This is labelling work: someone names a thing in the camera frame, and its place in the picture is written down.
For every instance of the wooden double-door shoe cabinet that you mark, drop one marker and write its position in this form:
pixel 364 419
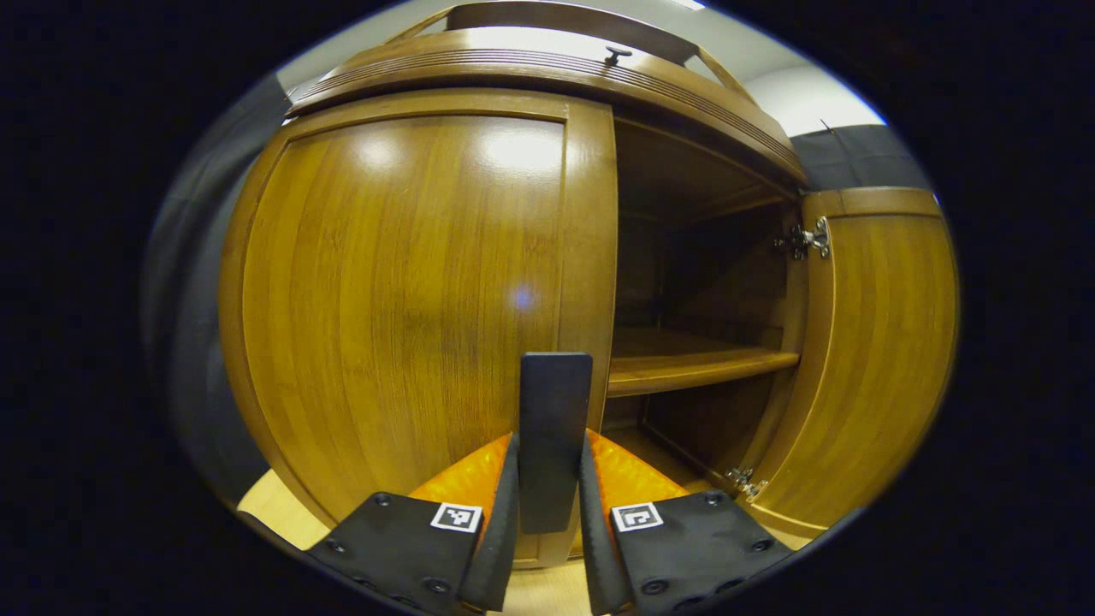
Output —
pixel 684 171

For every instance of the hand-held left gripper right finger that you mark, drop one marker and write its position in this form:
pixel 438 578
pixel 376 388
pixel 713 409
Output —
pixel 597 547

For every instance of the wooden drawer with black knob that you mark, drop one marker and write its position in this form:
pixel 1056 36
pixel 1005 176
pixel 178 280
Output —
pixel 530 41

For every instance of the wooden inner cabinet shelf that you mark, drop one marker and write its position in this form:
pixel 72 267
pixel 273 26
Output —
pixel 684 364

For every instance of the wooden cabinet door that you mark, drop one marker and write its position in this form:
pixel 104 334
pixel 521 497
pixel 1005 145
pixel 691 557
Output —
pixel 385 299
pixel 873 359

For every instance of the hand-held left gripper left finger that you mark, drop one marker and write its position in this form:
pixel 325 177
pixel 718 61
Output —
pixel 500 539

